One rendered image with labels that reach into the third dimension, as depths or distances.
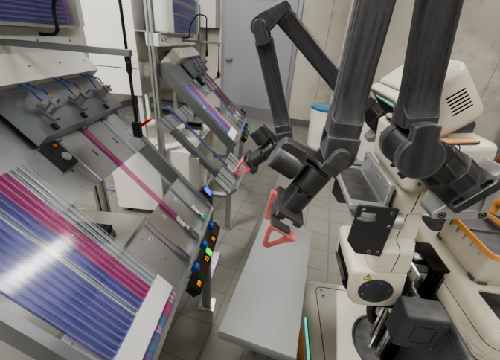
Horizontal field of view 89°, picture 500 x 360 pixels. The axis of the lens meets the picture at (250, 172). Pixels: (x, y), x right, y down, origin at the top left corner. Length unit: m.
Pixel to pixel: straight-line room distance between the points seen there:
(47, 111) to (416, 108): 0.82
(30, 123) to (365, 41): 0.74
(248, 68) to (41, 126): 4.36
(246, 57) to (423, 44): 4.53
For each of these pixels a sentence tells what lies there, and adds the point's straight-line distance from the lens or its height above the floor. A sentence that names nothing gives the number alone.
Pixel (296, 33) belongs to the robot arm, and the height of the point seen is 1.42.
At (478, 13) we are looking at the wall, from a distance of 5.12.
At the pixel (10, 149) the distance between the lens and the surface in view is 0.82.
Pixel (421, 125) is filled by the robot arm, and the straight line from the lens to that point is 0.51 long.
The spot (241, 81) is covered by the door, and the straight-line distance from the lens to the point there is 5.02.
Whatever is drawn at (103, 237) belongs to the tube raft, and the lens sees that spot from 0.77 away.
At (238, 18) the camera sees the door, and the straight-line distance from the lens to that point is 5.01.
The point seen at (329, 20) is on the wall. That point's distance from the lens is 4.79.
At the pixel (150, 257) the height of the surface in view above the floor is 0.81.
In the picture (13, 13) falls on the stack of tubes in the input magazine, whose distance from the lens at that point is 0.95.
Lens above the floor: 1.40
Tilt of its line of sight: 28 degrees down
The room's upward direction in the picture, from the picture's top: 5 degrees clockwise
